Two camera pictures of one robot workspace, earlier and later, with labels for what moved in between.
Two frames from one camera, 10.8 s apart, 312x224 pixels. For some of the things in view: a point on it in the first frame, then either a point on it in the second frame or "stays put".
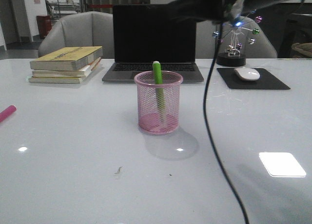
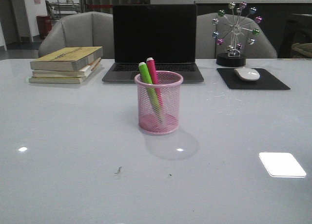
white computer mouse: (247, 73) stays put
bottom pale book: (56, 80) stays put
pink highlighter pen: (7, 112) to (152, 65)
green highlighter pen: (159, 88) to (144, 71)
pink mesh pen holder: (158, 104) stays put
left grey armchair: (80, 30) stays put
